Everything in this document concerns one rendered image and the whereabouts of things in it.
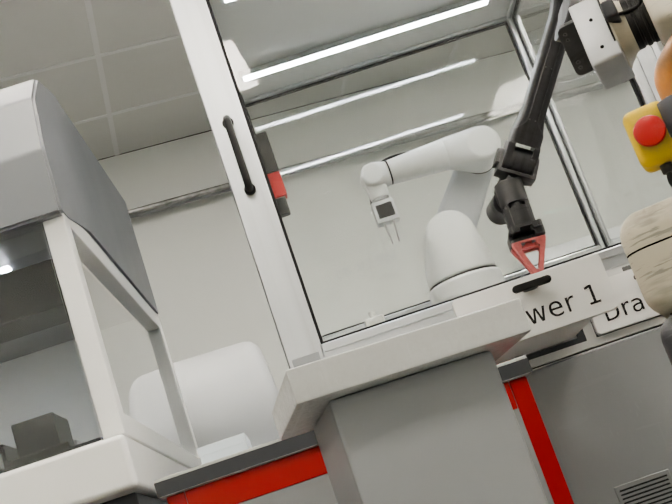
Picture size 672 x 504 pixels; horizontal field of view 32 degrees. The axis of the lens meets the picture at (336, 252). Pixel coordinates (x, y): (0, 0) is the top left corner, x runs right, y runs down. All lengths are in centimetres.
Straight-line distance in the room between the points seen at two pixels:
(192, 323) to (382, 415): 442
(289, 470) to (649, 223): 77
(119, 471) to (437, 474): 103
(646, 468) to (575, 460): 15
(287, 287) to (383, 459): 124
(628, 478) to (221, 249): 362
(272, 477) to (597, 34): 85
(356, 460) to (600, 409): 126
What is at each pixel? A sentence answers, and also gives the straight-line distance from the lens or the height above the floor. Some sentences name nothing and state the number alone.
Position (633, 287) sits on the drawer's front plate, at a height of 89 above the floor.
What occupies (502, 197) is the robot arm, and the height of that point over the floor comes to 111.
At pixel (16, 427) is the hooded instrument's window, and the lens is 230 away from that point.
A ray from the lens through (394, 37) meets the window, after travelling 271.
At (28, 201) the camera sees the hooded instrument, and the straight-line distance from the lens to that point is 238.
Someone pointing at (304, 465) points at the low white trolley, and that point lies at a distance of 185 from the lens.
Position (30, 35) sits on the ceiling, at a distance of 472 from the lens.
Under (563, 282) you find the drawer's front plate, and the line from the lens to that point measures 219.
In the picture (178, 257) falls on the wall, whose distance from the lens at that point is 579.
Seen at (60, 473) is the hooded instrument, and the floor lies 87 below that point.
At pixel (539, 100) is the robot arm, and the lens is 235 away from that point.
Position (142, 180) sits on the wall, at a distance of 593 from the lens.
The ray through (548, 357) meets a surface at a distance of 250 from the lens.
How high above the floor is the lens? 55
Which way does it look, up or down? 14 degrees up
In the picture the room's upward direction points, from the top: 19 degrees counter-clockwise
